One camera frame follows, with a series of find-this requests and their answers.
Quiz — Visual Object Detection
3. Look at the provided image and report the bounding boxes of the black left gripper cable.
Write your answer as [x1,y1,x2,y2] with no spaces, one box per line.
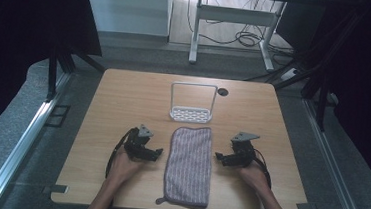
[104,126,136,182]

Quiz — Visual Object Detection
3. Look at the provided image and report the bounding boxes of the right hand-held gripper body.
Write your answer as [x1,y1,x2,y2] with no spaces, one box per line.
[228,130,261,169]

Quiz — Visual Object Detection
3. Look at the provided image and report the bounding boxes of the aluminium rail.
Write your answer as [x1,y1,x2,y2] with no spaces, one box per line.
[0,67,74,209]
[294,99,371,209]

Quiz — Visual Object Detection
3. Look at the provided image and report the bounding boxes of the white towel rack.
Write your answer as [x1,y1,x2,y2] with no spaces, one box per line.
[167,80,219,126]

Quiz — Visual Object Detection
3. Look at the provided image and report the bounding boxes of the black metal stand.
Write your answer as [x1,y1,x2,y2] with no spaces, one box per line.
[271,0,371,135]
[44,45,108,107]

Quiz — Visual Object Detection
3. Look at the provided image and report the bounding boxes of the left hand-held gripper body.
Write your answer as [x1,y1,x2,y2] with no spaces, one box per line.
[122,123,156,163]

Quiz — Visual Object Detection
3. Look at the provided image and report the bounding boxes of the black curtain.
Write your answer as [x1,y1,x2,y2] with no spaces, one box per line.
[263,0,371,200]
[0,0,107,161]

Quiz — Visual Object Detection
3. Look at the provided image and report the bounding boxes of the black floor cables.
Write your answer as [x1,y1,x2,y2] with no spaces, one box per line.
[183,0,299,57]

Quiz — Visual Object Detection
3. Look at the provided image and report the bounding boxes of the white desk frame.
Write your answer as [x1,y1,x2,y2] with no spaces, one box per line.
[188,0,287,73]

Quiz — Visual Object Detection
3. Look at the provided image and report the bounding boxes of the person's right hand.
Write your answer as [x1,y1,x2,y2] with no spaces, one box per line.
[235,159,272,194]

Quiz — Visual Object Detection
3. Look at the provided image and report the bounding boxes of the grey striped cloth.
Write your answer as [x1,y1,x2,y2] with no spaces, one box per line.
[155,124,216,209]

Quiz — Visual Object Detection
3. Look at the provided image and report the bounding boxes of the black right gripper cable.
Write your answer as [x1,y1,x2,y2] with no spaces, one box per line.
[248,148,275,190]

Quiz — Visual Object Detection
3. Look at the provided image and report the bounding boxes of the person's left hand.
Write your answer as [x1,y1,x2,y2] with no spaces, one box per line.
[107,144,149,190]

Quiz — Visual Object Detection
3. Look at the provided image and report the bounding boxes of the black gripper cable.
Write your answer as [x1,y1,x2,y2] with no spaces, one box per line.
[248,148,275,190]
[104,126,136,182]

